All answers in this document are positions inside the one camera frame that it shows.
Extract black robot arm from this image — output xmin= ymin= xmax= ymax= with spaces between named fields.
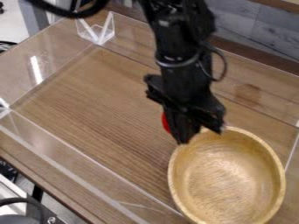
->
xmin=139 ymin=0 xmax=227 ymax=144

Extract black metal bracket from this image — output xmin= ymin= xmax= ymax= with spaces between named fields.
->
xmin=26 ymin=196 xmax=68 ymax=224

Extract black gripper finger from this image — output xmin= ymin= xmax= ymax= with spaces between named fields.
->
xmin=166 ymin=108 xmax=186 ymax=144
xmin=182 ymin=114 xmax=202 ymax=144

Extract brown wooden bowl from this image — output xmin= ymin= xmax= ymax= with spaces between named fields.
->
xmin=167 ymin=127 xmax=286 ymax=224

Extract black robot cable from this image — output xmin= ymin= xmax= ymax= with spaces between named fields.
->
xmin=24 ymin=0 xmax=111 ymax=19

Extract clear acrylic tray enclosure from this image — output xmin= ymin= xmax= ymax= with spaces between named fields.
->
xmin=0 ymin=15 xmax=299 ymax=224

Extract black cable at lower left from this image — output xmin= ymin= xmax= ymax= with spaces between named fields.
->
xmin=0 ymin=197 xmax=46 ymax=224

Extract grey post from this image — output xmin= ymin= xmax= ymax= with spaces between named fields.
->
xmin=18 ymin=0 xmax=50 ymax=36

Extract red toy with green stem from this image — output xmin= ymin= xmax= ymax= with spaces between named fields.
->
xmin=162 ymin=112 xmax=171 ymax=134

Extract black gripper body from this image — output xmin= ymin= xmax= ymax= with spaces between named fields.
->
xmin=144 ymin=58 xmax=226 ymax=134

